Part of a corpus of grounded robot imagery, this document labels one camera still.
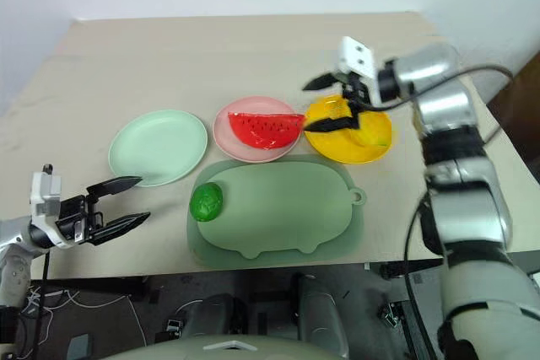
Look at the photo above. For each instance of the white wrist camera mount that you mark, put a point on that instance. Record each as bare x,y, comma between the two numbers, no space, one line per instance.
44,200
358,56

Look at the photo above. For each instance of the dark grey rounded robot part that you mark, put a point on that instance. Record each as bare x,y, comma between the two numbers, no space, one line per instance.
217,313
320,313

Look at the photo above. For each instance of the yellow fruit toy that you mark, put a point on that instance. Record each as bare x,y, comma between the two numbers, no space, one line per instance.
373,132

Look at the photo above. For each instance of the red watermelon slice toy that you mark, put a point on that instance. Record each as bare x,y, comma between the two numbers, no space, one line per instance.
266,128

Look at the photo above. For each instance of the silver table leg clamp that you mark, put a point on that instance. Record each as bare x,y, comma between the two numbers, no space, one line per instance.
390,315

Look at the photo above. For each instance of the light green animal-shaped board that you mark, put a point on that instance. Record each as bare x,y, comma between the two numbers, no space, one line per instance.
278,208

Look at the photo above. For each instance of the dark green silicone mat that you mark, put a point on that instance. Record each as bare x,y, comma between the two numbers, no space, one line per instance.
358,246

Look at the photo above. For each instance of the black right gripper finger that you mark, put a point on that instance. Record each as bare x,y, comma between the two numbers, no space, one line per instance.
333,125
325,81

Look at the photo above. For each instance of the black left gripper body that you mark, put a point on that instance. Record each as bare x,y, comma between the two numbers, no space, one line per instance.
78,214

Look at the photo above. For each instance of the brown wooden furniture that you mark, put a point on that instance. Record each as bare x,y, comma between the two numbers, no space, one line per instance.
523,124

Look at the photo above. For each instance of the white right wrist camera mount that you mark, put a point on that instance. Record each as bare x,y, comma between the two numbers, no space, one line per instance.
358,56

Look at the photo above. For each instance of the pale grey robot torso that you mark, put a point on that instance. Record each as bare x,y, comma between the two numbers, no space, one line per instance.
219,349

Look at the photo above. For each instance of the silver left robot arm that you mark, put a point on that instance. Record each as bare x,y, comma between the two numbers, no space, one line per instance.
10,267

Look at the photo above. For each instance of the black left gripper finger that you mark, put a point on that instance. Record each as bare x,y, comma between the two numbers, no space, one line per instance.
122,226
116,184

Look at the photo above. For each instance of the pink plate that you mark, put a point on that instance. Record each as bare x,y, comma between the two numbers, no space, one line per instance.
242,141

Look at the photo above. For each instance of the green round vegetable toy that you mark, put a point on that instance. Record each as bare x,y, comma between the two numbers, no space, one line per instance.
206,202

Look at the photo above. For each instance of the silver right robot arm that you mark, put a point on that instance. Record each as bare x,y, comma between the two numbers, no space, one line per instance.
464,191

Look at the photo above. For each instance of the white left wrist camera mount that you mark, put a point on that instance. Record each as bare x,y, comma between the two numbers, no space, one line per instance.
44,200

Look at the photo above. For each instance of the light green plate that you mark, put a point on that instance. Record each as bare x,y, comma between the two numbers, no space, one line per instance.
158,147

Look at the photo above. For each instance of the yellow plate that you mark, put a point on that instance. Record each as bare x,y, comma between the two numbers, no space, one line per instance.
337,147

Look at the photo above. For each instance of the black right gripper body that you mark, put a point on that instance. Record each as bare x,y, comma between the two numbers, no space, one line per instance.
358,91

